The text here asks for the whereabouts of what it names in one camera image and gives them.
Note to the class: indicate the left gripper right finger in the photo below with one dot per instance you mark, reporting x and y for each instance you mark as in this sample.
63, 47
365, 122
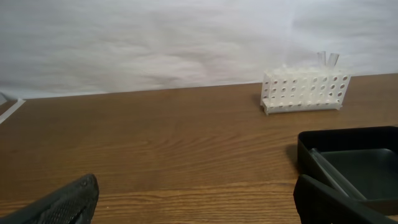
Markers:
326, 208

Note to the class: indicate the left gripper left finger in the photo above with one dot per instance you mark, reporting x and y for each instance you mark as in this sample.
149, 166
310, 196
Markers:
62, 207

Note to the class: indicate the clear test tube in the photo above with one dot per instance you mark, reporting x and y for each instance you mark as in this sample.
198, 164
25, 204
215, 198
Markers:
321, 59
332, 60
332, 177

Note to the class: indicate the black tray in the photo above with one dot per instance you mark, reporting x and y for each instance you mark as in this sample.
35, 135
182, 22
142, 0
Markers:
373, 168

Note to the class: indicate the white test tube rack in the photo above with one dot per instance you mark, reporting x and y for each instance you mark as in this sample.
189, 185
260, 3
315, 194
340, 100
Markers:
304, 90

